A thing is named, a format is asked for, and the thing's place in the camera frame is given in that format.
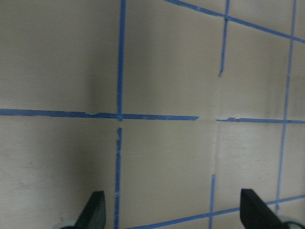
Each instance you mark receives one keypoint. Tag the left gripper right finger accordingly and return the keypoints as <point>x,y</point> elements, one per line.
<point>255,214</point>

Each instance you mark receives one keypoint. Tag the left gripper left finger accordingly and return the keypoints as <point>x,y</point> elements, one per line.
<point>93,214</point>

